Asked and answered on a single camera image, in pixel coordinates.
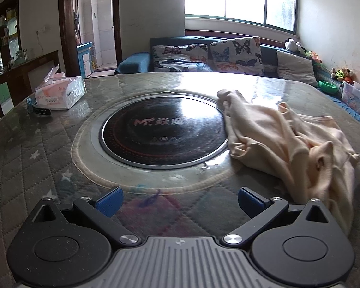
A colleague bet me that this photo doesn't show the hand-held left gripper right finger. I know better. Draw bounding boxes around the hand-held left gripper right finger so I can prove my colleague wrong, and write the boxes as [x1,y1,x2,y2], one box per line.
[220,187,334,247]

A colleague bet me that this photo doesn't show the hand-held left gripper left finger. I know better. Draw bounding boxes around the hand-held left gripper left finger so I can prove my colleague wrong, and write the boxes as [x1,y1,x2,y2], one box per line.
[31,186,140,247]

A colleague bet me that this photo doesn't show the cream knit garment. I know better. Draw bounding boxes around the cream knit garment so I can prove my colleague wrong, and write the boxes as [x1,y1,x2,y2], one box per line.
[217,88,360,236]

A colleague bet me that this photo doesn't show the clear plastic storage box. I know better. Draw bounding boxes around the clear plastic storage box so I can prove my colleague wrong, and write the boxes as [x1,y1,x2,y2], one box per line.
[340,81,360,116]

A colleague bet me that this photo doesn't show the green bowl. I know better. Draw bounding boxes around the green bowl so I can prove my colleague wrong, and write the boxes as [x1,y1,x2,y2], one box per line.
[318,80,340,94]

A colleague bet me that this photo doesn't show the small plush toys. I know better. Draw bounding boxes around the small plush toys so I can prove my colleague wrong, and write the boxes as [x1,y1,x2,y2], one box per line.
[330,67,355,85]

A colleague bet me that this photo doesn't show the round black induction cooktop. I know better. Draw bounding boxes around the round black induction cooktop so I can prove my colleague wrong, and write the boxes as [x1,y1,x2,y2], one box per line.
[99,96,229,167]

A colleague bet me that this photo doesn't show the grey pillow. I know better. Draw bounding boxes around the grey pillow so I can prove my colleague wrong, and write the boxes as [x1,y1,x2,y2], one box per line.
[276,50,319,88]

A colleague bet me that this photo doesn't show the black smartwatch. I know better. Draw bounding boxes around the black smartwatch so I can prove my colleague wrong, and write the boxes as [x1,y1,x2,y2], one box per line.
[26,97,52,116]

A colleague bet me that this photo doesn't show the white pink tissue pack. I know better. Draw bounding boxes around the white pink tissue pack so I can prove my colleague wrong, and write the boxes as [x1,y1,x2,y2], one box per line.
[34,65,85,110]

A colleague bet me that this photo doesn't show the panda plush toy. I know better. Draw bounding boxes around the panda plush toy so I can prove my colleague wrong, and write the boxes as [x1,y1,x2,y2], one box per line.
[285,38,307,55]

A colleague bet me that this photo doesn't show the blue sofa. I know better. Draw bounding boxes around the blue sofa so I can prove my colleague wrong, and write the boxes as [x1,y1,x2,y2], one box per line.
[114,33,360,132]

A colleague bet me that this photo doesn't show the blue white small cabinet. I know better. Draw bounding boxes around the blue white small cabinet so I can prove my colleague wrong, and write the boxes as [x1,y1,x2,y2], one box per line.
[76,42,94,78]

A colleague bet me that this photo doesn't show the butterfly print pillow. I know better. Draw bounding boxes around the butterfly print pillow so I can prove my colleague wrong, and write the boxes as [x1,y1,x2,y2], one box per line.
[152,44,213,73]
[209,36,265,77]

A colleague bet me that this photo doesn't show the dark wooden cabinet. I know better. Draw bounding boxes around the dark wooden cabinet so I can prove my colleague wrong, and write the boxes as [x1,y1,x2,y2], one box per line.
[0,0,59,121]

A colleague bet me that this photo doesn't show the brown wooden door frame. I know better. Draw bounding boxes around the brown wooden door frame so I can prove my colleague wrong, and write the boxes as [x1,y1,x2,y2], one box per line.
[58,0,122,77]

